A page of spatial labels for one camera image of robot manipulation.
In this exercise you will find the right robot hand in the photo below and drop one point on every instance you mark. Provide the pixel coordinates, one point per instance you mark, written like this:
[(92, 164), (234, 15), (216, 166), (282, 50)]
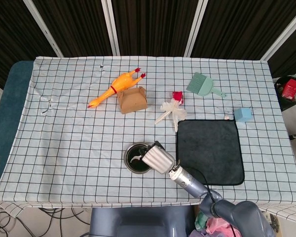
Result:
[(158, 159)]

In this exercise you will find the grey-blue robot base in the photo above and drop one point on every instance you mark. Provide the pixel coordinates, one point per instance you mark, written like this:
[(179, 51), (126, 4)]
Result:
[(138, 222)]

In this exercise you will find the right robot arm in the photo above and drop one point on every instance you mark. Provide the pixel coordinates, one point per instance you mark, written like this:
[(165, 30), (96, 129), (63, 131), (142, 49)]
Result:
[(190, 184)]

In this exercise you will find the steel bowl with dark liquid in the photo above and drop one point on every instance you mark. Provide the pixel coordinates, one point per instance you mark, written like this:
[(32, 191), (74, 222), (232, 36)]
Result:
[(135, 168)]

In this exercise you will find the dark grey mat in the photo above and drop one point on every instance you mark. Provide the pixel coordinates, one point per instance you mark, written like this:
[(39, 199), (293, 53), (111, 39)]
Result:
[(212, 148)]

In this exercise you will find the brown cardboard box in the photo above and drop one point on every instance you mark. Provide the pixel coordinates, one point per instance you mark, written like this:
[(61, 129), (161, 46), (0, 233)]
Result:
[(133, 102)]

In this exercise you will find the white checked tablecloth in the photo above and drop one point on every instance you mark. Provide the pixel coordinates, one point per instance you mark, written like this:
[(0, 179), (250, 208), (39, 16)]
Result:
[(64, 148)]

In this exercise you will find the green plastic bag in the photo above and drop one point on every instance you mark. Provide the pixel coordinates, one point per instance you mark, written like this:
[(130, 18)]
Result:
[(201, 219)]

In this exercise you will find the yellow rubber chicken toy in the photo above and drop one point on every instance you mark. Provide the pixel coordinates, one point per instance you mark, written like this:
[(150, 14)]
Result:
[(121, 84)]

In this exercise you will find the green brush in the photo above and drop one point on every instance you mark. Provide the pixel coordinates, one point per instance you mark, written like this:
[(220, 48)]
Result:
[(199, 85)]

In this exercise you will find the pink plastic bag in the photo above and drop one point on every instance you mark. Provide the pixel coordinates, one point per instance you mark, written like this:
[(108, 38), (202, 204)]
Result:
[(217, 227)]

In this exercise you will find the light blue cube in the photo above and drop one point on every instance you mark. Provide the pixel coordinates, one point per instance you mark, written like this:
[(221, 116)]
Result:
[(243, 115)]

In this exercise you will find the open cardboard storage box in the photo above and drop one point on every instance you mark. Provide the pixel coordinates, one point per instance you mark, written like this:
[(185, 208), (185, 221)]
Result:
[(272, 221)]

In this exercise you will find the black waste bin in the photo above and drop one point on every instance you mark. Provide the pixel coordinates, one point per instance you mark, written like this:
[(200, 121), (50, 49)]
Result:
[(278, 100)]

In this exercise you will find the white partition frame post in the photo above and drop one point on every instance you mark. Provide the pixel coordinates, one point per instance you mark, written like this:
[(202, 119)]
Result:
[(111, 27), (196, 27), (283, 35), (43, 28)]

